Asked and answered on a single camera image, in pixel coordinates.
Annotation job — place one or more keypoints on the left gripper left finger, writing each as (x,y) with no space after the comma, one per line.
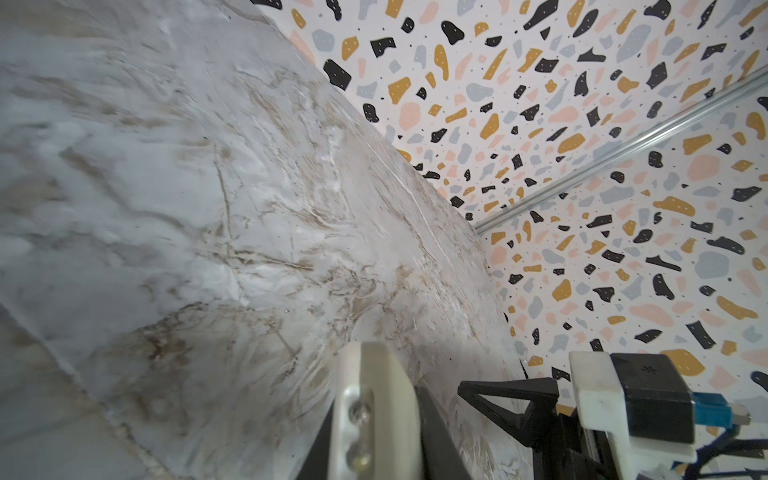
(315,465)

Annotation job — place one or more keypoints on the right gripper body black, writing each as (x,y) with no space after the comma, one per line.
(568,451)

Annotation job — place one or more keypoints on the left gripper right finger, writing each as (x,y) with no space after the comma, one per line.
(441,457)

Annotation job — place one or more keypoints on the white remote control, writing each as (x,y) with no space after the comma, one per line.
(376,425)

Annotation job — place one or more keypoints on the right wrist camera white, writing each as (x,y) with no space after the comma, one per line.
(648,412)

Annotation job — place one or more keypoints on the right corner aluminium post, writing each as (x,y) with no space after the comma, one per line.
(649,138)

